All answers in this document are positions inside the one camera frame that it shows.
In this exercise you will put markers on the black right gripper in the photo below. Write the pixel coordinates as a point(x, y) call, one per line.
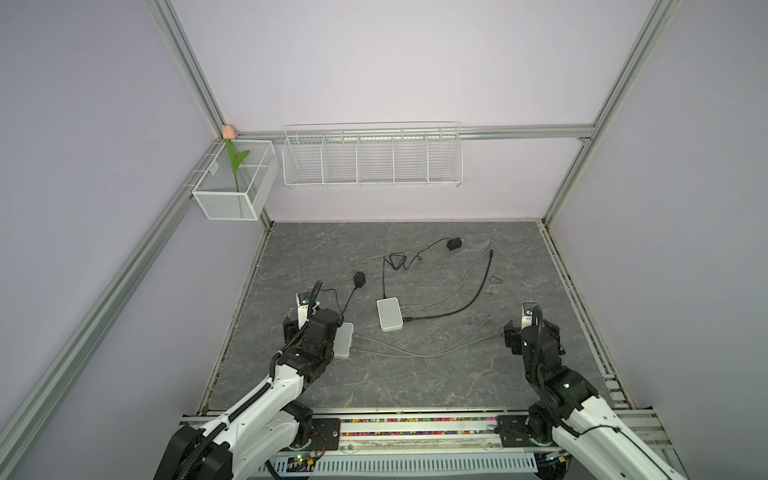
point(513, 337)

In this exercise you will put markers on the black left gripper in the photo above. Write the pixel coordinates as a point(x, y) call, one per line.
point(290, 329)

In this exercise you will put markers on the black power adapter large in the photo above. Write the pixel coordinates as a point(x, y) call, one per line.
point(359, 280)

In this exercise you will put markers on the white network switch box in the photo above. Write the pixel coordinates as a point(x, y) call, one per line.
point(389, 314)

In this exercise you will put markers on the black power adapter small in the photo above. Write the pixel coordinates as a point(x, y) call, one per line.
point(397, 261)

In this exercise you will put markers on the grey ethernet cable curved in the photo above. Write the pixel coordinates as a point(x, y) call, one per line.
point(486, 253)

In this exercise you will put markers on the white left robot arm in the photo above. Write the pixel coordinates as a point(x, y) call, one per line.
point(235, 444)

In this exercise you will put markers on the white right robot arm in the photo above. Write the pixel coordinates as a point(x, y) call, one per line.
point(571, 414)

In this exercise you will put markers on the white mesh basket small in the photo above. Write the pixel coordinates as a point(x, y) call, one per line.
point(215, 190)

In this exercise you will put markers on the artificial pink tulip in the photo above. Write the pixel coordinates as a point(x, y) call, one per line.
point(229, 135)

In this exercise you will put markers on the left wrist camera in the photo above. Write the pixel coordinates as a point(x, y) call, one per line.
point(305, 307)

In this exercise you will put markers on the aluminium frame rail right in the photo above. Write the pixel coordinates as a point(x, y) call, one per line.
point(621, 396)

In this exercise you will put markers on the front aluminium rail base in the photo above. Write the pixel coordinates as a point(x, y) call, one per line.
point(429, 428)

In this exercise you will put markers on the white wire basket long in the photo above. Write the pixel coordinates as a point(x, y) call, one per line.
point(399, 154)

